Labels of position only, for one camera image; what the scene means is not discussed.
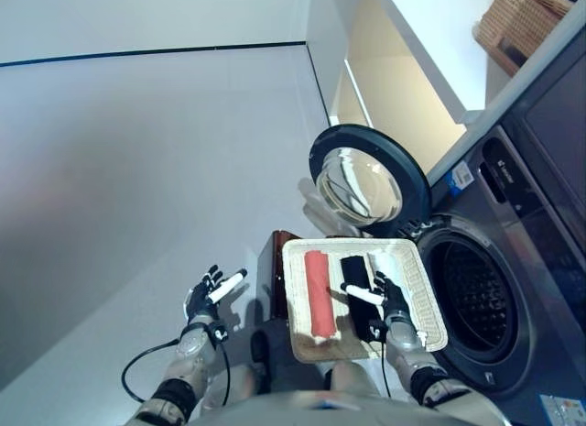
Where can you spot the glossy dark brown stool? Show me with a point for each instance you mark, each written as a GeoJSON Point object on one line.
{"type": "Point", "coordinates": [270, 279]}

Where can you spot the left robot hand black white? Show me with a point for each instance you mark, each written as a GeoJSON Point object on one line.
{"type": "Point", "coordinates": [201, 298]}

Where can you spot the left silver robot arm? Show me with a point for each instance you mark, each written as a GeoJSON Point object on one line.
{"type": "Point", "coordinates": [192, 348]}

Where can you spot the left black robot foot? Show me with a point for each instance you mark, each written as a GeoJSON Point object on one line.
{"type": "Point", "coordinates": [258, 348]}

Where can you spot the white cloth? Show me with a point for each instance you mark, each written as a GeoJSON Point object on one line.
{"type": "Point", "coordinates": [384, 263]}

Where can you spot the white wicker tray basket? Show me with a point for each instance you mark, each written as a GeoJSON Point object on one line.
{"type": "Point", "coordinates": [412, 284]}

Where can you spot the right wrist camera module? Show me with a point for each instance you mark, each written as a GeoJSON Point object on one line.
{"type": "Point", "coordinates": [376, 330]}

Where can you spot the robot leg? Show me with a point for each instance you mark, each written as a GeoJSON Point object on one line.
{"type": "Point", "coordinates": [242, 380]}
{"type": "Point", "coordinates": [348, 375]}

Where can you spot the right robot leg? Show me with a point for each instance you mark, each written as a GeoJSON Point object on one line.
{"type": "Point", "coordinates": [348, 375]}

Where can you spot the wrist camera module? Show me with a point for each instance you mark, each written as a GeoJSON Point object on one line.
{"type": "Point", "coordinates": [219, 332]}
{"type": "Point", "coordinates": [376, 330]}

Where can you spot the round glass washing machine door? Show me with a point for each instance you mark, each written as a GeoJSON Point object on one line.
{"type": "Point", "coordinates": [366, 188]}

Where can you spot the colourful warning sticker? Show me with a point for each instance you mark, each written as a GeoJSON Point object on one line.
{"type": "Point", "coordinates": [563, 412]}

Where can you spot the black cloth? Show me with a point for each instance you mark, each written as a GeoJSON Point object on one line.
{"type": "Point", "coordinates": [354, 270]}

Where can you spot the blue energy label sticker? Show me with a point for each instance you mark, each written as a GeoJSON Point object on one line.
{"type": "Point", "coordinates": [460, 178]}

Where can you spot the red cloth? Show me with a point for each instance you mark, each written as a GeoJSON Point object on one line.
{"type": "Point", "coordinates": [320, 298]}

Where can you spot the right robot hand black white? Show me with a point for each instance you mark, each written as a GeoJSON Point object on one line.
{"type": "Point", "coordinates": [393, 302]}

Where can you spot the white countertop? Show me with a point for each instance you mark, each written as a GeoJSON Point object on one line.
{"type": "Point", "coordinates": [540, 64]}

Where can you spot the white cabinet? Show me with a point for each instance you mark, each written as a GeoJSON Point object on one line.
{"type": "Point", "coordinates": [435, 41]}

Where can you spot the tan wicker storage basket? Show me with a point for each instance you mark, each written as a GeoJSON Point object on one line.
{"type": "Point", "coordinates": [517, 23]}

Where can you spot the left robot leg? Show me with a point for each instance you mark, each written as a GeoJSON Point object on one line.
{"type": "Point", "coordinates": [242, 380]}

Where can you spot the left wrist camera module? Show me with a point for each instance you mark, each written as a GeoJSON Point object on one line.
{"type": "Point", "coordinates": [219, 332]}

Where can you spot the grey robot torso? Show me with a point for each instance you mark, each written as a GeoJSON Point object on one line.
{"type": "Point", "coordinates": [320, 412]}

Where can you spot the grey front-load washing machine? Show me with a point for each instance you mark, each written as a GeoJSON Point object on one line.
{"type": "Point", "coordinates": [549, 284]}

